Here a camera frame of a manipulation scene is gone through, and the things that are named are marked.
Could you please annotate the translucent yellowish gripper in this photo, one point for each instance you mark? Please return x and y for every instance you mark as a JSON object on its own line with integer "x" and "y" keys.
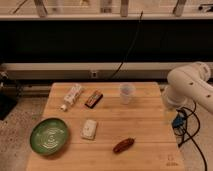
{"x": 169, "y": 114}

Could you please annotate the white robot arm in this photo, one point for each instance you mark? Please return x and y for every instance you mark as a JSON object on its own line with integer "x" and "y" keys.
{"x": 187, "y": 82}

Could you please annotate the translucent ceramic cup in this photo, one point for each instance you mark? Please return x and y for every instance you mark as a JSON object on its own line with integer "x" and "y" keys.
{"x": 126, "y": 91}

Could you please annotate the green ceramic plate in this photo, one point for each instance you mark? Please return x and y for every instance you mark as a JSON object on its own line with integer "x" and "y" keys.
{"x": 49, "y": 136}

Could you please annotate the blue power box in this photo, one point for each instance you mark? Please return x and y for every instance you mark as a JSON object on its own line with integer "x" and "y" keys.
{"x": 178, "y": 121}

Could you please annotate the brown candy bar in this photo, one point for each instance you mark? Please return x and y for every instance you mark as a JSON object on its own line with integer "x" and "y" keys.
{"x": 94, "y": 99}

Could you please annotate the black object at left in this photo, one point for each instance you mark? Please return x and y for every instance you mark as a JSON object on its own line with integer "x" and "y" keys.
{"x": 10, "y": 91}

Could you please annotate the white wall outlet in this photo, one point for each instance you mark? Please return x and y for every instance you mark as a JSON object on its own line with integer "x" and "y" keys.
{"x": 94, "y": 74}

